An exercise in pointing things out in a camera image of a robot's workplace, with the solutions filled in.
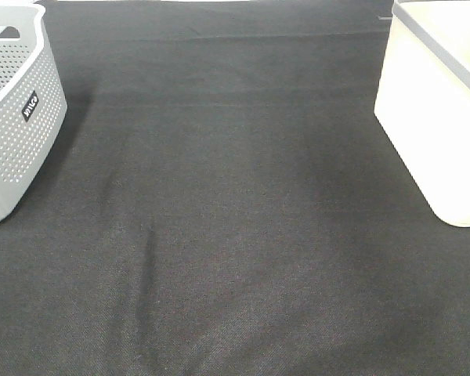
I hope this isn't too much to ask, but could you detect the black fabric table cover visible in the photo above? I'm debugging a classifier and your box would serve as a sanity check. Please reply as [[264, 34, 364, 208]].
[[0, 1, 470, 375]]

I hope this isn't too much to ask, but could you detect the white plastic storage bin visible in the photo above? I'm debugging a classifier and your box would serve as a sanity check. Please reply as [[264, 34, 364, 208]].
[[374, 1, 470, 227]]

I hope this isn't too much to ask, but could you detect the grey perforated plastic basket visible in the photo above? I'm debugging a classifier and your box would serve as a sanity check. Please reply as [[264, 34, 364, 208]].
[[0, 2, 67, 222]]

